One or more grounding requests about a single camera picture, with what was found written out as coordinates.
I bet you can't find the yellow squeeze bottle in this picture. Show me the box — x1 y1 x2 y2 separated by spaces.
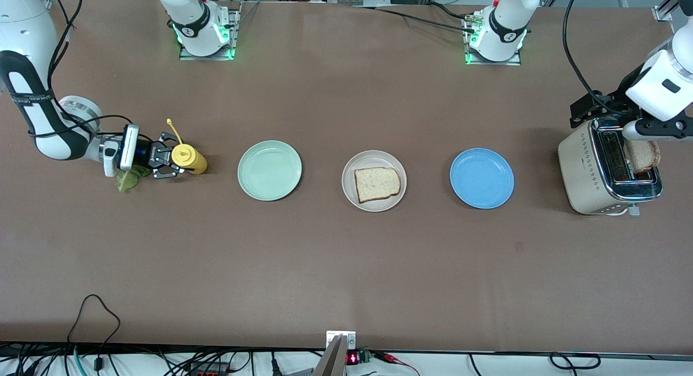
166 119 208 175

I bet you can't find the toasted bread slice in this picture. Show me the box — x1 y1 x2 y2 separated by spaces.
623 139 661 174
355 167 402 204

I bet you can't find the light green plate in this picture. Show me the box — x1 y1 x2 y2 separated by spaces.
237 140 303 202

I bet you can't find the blue plate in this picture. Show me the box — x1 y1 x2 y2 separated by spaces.
449 148 515 210

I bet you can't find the beige plate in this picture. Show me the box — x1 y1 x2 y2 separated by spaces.
342 150 407 212

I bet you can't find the green lettuce leaf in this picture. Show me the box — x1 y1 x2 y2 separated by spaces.
115 165 152 193

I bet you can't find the beige chrome toaster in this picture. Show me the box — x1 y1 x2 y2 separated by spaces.
558 116 664 217

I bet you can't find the red clip lead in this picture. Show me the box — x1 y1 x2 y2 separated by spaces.
374 352 420 375

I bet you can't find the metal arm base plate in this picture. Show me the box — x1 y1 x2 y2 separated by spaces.
179 2 241 61
463 13 523 67

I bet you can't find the black looped cable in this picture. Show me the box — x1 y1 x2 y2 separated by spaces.
68 294 121 371

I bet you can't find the thin black table cable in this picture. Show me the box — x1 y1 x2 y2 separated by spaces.
351 2 480 35

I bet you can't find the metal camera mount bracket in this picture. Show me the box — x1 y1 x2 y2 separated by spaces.
311 330 357 376

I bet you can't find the black coiled cable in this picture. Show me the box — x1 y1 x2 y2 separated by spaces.
550 352 602 370

